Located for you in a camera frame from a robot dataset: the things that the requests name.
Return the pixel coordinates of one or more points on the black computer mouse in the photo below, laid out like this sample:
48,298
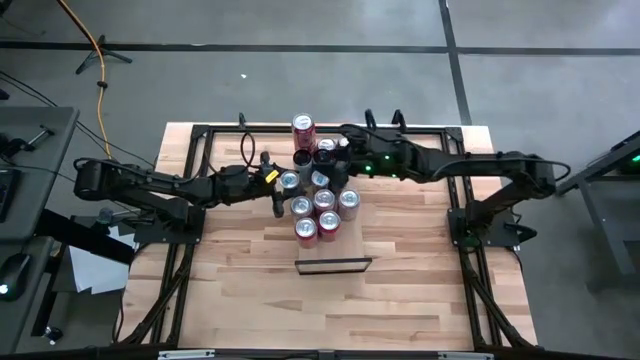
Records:
14,275

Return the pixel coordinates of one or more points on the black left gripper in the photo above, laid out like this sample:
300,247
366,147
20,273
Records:
245,182

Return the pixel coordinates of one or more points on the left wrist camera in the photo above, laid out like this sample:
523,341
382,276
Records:
272,176

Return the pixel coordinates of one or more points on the black metal cart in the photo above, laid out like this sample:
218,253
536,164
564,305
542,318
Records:
622,152

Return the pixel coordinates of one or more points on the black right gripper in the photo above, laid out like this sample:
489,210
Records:
377,155

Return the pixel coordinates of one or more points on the blue silver energy drink can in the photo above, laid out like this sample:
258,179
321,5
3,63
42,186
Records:
289,179

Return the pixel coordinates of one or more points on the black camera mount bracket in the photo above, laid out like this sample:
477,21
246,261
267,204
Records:
398,119
242,119

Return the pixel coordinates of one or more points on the tall silver energy drink can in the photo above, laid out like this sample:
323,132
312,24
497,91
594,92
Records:
322,156
302,160

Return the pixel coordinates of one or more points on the grey desk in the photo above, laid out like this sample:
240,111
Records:
45,165

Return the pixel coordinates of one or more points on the black tripod stand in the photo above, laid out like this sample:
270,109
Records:
102,50

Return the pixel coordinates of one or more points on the black keyboard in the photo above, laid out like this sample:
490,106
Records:
6,195

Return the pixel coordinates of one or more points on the silver metal bracket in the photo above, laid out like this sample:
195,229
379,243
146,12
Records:
186,354
465,356

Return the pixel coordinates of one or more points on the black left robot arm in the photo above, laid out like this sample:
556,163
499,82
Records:
150,182

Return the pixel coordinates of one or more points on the black beam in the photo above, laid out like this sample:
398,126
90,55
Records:
85,237

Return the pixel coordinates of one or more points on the black caster wheel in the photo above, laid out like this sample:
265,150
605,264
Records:
52,333

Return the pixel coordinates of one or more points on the metal clamp tool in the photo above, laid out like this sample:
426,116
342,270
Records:
40,134

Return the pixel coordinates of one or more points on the silver can blue tab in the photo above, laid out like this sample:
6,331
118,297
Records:
320,179

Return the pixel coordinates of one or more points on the white paper sheets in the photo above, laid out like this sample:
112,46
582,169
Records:
95,272

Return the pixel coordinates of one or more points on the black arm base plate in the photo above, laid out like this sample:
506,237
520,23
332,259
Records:
150,235
505,240

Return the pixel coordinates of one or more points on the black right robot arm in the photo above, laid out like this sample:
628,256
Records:
475,167

